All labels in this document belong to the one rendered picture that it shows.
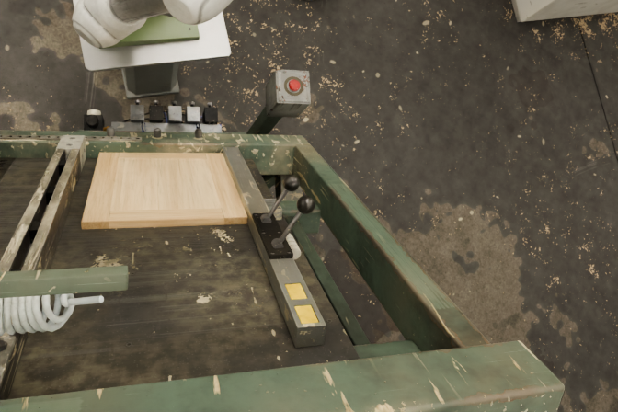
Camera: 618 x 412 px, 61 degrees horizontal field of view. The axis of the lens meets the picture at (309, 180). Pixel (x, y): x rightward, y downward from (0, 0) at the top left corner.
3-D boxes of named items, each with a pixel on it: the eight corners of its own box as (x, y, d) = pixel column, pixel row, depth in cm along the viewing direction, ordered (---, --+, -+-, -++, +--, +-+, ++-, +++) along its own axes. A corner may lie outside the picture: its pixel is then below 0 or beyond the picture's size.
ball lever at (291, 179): (268, 223, 122) (300, 177, 120) (271, 231, 118) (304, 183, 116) (255, 216, 120) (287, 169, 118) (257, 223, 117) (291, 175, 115)
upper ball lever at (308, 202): (280, 248, 111) (315, 198, 109) (283, 257, 108) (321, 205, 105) (265, 241, 109) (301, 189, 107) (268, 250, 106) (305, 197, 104)
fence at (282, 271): (237, 158, 172) (238, 146, 171) (324, 345, 88) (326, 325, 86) (222, 158, 171) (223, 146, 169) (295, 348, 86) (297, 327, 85)
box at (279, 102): (295, 87, 196) (309, 70, 179) (297, 118, 195) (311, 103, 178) (264, 85, 193) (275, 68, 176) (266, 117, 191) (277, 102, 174)
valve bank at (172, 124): (223, 113, 205) (232, 94, 183) (223, 149, 203) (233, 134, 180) (85, 109, 191) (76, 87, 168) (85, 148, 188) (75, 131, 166)
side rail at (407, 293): (308, 175, 182) (311, 144, 178) (496, 420, 84) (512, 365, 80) (291, 175, 180) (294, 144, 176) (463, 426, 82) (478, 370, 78)
